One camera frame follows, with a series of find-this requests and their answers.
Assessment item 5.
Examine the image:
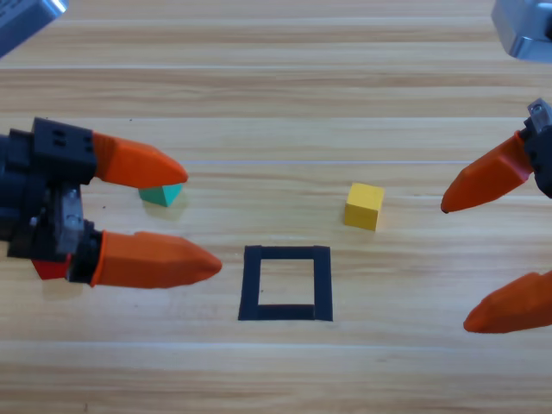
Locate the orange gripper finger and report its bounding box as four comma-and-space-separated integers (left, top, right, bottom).
89, 230, 223, 290
462, 269, 552, 335

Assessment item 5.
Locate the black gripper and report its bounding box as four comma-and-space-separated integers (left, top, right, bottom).
0, 116, 190, 285
440, 97, 552, 214

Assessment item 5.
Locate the green wooden cube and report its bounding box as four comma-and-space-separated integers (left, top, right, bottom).
137, 183, 184, 208

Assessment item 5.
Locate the red wooden cube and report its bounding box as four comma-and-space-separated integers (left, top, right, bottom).
33, 258, 72, 281

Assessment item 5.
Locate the yellow wooden cube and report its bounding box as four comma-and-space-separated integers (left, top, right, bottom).
343, 182, 386, 233

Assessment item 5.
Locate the black tape square outline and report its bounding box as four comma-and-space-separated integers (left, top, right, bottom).
237, 244, 334, 323

